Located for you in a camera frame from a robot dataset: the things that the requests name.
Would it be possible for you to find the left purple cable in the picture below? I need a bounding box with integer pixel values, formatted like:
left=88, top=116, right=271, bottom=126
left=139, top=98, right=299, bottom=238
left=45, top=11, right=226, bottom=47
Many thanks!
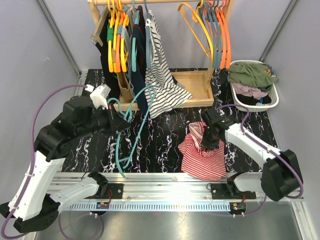
left=1, top=84, right=88, bottom=238

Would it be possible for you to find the black white striped tank top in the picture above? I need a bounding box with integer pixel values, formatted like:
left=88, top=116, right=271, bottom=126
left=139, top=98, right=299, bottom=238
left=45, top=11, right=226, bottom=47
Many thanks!
left=144, top=10, right=193, bottom=119

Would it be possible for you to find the black marble mat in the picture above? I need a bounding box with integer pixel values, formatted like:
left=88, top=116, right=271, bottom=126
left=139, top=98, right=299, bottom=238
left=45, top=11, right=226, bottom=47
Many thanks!
left=62, top=70, right=277, bottom=173

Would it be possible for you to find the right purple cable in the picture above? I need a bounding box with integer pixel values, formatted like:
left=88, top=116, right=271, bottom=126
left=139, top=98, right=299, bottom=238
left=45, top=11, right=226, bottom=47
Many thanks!
left=216, top=104, right=305, bottom=200

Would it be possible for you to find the purple cable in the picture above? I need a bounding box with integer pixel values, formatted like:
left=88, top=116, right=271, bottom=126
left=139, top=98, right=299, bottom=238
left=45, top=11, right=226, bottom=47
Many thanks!
left=1, top=84, right=88, bottom=238
left=216, top=104, right=305, bottom=200

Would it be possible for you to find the olive green shirt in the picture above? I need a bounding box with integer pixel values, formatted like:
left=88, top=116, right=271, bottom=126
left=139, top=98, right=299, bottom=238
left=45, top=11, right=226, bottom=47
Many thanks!
left=226, top=61, right=279, bottom=88

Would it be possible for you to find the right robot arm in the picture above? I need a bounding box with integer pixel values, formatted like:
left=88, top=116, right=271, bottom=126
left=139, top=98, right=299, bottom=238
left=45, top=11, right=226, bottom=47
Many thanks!
left=201, top=108, right=304, bottom=202

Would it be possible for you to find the navy garment on rack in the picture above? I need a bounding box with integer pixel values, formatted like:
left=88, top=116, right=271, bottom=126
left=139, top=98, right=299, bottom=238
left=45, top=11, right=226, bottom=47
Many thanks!
left=129, top=6, right=152, bottom=118

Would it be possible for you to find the tan garment on rack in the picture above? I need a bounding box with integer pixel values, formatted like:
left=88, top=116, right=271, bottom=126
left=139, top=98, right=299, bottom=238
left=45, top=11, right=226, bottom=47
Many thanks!
left=116, top=72, right=135, bottom=103

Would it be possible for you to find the teal hanger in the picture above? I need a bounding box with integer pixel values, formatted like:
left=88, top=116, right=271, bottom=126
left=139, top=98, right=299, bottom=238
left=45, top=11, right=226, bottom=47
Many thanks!
left=106, top=84, right=166, bottom=179

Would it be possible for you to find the orange empty hanger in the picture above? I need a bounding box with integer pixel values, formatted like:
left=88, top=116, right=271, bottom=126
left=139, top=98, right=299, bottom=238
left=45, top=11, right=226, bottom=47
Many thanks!
left=203, top=0, right=232, bottom=69

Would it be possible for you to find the red striped tank top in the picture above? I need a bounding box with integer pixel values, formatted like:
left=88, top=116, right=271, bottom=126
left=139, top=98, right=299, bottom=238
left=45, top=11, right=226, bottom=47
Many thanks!
left=178, top=121, right=227, bottom=182

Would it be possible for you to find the blue grey hanger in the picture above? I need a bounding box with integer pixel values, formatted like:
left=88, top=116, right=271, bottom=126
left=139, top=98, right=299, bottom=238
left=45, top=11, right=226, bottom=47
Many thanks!
left=143, top=0, right=152, bottom=69

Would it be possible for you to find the aluminium rail base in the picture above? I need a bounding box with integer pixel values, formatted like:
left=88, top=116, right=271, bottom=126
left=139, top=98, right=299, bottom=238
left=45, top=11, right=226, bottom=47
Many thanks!
left=53, top=171, right=306, bottom=212

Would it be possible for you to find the black garment on rack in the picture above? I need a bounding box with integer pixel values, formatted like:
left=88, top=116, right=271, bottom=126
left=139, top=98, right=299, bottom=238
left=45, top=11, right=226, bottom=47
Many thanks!
left=95, top=10, right=121, bottom=99

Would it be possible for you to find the yellow hanger left group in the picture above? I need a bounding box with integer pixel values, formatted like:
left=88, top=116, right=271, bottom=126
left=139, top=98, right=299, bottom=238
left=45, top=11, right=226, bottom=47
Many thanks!
left=107, top=0, right=120, bottom=73

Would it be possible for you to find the wooden clothes rack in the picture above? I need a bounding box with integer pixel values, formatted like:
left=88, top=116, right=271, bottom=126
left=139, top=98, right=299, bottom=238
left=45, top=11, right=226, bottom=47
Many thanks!
left=88, top=0, right=234, bottom=108

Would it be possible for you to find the white laundry basket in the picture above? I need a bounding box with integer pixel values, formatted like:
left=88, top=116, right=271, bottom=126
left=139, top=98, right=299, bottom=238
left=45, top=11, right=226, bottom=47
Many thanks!
left=227, top=60, right=279, bottom=112

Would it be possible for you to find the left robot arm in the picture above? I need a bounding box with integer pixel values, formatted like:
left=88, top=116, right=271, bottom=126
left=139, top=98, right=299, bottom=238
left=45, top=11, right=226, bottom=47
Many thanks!
left=0, top=96, right=130, bottom=236

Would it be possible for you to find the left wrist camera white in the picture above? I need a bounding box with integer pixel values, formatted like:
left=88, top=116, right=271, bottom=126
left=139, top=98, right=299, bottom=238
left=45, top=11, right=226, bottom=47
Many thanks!
left=85, top=84, right=111, bottom=110

